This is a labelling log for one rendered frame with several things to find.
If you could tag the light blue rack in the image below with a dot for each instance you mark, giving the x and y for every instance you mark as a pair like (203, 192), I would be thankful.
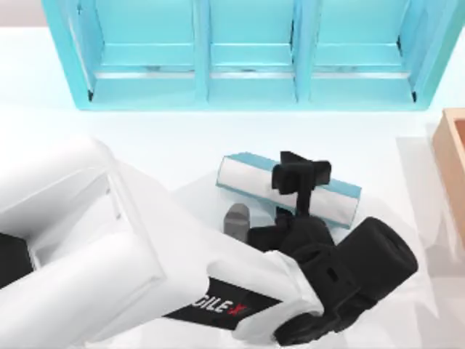
(250, 91)

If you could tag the salmon-coloured box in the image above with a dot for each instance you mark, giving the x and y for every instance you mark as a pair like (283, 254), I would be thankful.
(448, 163)

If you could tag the blue and white book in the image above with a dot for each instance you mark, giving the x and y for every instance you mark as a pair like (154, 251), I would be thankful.
(247, 178)

